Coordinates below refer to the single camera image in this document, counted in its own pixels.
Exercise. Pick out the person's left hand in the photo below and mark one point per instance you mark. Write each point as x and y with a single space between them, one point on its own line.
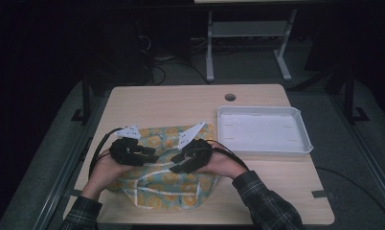
102 175

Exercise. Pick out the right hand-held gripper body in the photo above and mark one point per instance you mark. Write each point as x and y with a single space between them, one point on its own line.
198 155

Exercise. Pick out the white metal desk frame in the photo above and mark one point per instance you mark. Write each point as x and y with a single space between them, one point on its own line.
248 28

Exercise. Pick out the floral green orange tote bag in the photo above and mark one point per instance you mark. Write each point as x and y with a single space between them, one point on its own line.
163 188

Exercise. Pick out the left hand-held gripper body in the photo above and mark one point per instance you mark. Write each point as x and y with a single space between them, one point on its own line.
126 153

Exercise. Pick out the white plastic tray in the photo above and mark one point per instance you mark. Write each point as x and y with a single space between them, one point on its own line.
260 131

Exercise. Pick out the person's right hand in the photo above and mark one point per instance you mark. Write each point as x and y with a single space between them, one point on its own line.
224 164

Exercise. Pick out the black metal stand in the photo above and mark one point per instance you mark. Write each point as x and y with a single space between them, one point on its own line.
349 96
86 96

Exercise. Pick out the grey metal rail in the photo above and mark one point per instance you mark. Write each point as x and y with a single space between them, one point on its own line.
369 163
59 182

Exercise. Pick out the grey tape strip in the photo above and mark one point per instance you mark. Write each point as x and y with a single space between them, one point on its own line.
75 192
323 194

